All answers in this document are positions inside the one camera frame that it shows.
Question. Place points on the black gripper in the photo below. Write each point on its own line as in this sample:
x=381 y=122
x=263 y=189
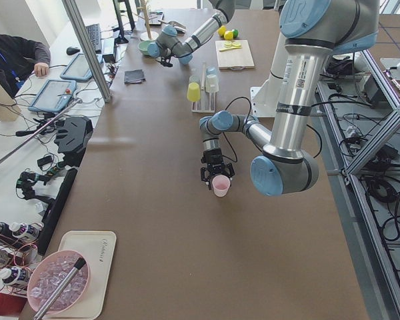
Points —
x=166 y=60
x=213 y=158

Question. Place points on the pink plastic cup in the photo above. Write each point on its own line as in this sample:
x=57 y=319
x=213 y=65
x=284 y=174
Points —
x=221 y=185

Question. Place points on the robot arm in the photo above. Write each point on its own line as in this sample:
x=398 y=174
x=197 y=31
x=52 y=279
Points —
x=168 y=45
x=314 y=31

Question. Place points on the grey plastic cup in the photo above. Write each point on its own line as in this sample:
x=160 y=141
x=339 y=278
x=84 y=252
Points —
x=194 y=79

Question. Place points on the yellow plastic cup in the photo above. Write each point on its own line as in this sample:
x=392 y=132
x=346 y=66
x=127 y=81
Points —
x=193 y=92

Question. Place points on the light blue plastic cup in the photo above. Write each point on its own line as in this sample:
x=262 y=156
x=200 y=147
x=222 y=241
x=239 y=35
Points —
x=211 y=71

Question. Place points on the cream plastic cup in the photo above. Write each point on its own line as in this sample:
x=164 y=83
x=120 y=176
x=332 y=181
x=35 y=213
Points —
x=211 y=83

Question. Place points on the green bowl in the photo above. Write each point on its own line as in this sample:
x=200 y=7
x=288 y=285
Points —
x=143 y=47

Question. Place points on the wooden mug tree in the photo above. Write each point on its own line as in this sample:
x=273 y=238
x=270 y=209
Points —
x=149 y=34

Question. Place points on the grey folded cloth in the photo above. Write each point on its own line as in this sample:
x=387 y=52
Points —
x=134 y=76

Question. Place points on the metal scoop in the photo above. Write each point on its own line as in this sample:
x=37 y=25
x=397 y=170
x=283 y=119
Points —
x=179 y=27

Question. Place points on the yellow lemon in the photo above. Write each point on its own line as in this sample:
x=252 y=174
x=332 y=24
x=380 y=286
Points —
x=221 y=31
x=228 y=36

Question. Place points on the wooden cutting board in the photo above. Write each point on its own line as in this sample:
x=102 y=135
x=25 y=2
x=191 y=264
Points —
x=234 y=59

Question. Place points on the black keyboard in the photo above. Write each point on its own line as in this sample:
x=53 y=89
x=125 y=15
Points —
x=94 y=35

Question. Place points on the blue teach pendant far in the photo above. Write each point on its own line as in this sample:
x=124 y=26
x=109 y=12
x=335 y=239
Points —
x=77 y=69

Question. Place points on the blue teach pendant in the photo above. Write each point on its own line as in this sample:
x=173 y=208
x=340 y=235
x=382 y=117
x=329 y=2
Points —
x=54 y=96
x=77 y=69

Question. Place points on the black computer mouse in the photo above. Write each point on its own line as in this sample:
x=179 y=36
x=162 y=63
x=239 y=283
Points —
x=72 y=50

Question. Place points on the blue teach pendant near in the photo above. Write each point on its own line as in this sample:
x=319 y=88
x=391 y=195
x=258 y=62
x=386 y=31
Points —
x=54 y=96

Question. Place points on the cream plastic tray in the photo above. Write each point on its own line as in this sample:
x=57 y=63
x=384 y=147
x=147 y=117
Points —
x=97 y=247

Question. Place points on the seated person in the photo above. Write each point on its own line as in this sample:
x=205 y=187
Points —
x=20 y=57

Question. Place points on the metal rod tool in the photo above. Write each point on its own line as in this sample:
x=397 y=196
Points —
x=81 y=262

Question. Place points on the pink bowl with ice cubes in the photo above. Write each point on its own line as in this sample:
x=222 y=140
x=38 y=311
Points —
x=49 y=274

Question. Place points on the white wire cup holder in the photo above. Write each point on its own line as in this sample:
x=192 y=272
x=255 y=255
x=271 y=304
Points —
x=207 y=102

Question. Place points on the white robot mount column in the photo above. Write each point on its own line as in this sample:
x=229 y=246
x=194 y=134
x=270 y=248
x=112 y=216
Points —
x=265 y=98

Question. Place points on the aluminium frame post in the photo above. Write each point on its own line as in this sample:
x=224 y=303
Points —
x=77 y=22

